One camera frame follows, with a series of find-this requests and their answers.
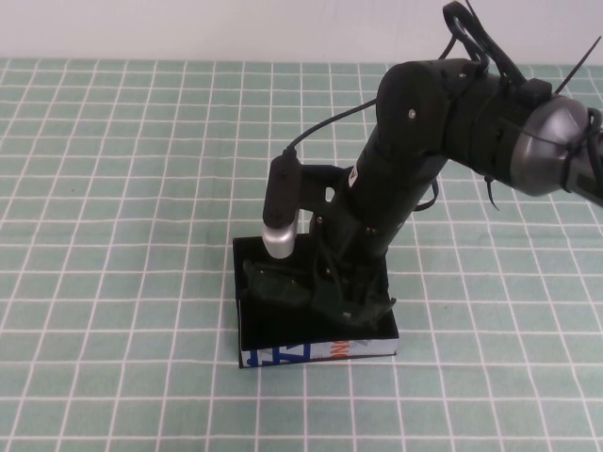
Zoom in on dark thin-framed glasses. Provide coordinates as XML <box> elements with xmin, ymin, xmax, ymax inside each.
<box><xmin>241</xmin><ymin>261</ymin><xmax>399</xmax><ymax>331</ymax></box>

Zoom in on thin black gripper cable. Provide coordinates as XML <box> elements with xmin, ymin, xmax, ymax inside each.
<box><xmin>413</xmin><ymin>181</ymin><xmax>440</xmax><ymax>214</ymax></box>

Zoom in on green white checked tablecloth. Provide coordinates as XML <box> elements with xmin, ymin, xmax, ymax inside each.
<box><xmin>0</xmin><ymin>56</ymin><xmax>603</xmax><ymax>452</ymax></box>

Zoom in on black right camera cable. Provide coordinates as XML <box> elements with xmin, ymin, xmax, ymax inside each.
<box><xmin>281</xmin><ymin>98</ymin><xmax>383</xmax><ymax>156</ymax></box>

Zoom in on black zip tie tail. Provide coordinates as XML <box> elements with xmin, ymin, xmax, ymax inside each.
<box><xmin>551</xmin><ymin>40</ymin><xmax>603</xmax><ymax>95</ymax></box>
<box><xmin>482</xmin><ymin>172</ymin><xmax>503</xmax><ymax>214</ymax></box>

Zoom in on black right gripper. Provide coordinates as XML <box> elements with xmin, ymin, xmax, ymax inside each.
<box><xmin>310</xmin><ymin>200</ymin><xmax>401</xmax><ymax>330</ymax></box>

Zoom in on black printed glasses case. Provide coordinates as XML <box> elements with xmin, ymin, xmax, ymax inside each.
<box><xmin>232</xmin><ymin>234</ymin><xmax>400</xmax><ymax>369</ymax></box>

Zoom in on black looped cable bundle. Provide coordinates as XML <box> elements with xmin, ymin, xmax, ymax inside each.
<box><xmin>441</xmin><ymin>0</ymin><xmax>524</xmax><ymax>89</ymax></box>

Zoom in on black right camera bracket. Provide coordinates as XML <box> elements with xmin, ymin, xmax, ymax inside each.
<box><xmin>297</xmin><ymin>163</ymin><xmax>359</xmax><ymax>222</ymax></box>

